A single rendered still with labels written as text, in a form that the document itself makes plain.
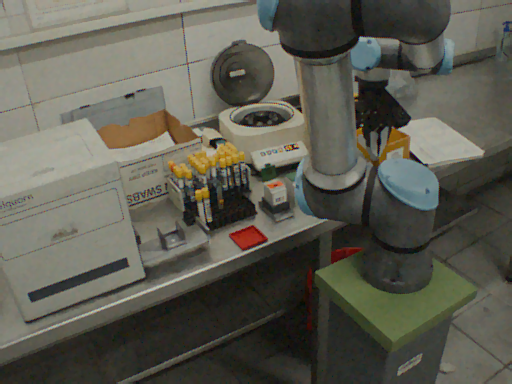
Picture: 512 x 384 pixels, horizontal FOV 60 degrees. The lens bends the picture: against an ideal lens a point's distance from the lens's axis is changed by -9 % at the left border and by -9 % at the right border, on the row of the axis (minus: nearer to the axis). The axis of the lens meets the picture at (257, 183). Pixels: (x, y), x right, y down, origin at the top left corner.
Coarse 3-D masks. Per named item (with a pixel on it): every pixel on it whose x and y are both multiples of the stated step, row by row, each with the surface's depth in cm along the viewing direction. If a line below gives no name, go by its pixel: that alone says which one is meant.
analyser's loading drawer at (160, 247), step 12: (180, 228) 108; (192, 228) 113; (204, 228) 110; (156, 240) 109; (168, 240) 109; (180, 240) 109; (192, 240) 108; (204, 240) 109; (144, 252) 105; (156, 252) 105; (168, 252) 105; (144, 264) 104
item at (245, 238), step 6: (246, 228) 117; (252, 228) 118; (234, 234) 116; (240, 234) 116; (246, 234) 116; (252, 234) 115; (258, 234) 115; (234, 240) 113; (240, 240) 114; (246, 240) 114; (252, 240) 113; (258, 240) 112; (264, 240) 113; (240, 246) 111; (246, 246) 111
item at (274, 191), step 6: (276, 180) 122; (264, 186) 121; (270, 186) 119; (276, 186) 120; (282, 186) 120; (264, 192) 122; (270, 192) 119; (276, 192) 118; (282, 192) 119; (270, 198) 120; (276, 198) 119; (282, 198) 120
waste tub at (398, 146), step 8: (360, 128) 140; (392, 128) 139; (392, 136) 141; (400, 136) 138; (408, 136) 134; (392, 144) 131; (400, 144) 133; (408, 144) 135; (384, 152) 130; (392, 152) 132; (400, 152) 134; (408, 152) 137; (376, 160) 131; (384, 160) 132
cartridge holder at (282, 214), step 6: (264, 198) 123; (264, 204) 123; (270, 204) 120; (276, 204) 120; (282, 204) 120; (288, 204) 121; (264, 210) 124; (270, 210) 121; (276, 210) 120; (282, 210) 121; (288, 210) 121; (270, 216) 121; (276, 216) 119; (282, 216) 120; (288, 216) 121
